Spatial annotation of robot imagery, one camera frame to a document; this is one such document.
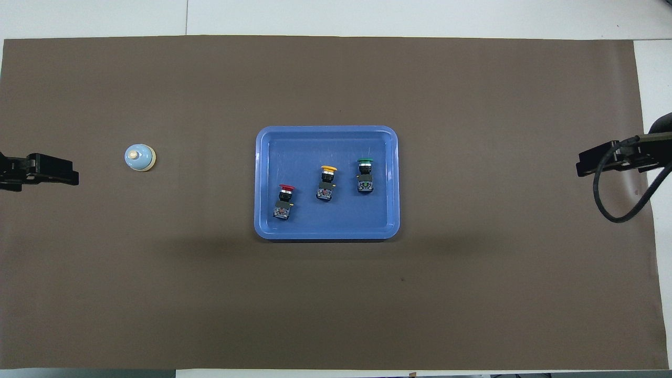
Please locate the yellow push button switch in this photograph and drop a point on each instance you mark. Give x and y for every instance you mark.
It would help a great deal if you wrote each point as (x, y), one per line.
(326, 186)

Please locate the light blue desk bell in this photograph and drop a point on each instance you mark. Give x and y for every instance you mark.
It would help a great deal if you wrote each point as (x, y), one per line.
(139, 157)

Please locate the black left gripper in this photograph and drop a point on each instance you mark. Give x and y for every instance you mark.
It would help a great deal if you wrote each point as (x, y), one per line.
(31, 168)

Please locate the red push button switch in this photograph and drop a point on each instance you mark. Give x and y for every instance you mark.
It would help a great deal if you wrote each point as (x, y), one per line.
(284, 205)

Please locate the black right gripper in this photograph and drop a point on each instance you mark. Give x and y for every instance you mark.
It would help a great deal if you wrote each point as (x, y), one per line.
(630, 157)

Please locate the blue plastic tray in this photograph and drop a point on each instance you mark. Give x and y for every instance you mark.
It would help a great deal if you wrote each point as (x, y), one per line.
(325, 220)

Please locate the brown table mat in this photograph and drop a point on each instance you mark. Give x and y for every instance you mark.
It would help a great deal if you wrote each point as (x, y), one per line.
(157, 294)

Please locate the green push button switch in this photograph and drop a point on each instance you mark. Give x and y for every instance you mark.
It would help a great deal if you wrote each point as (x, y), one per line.
(365, 178)

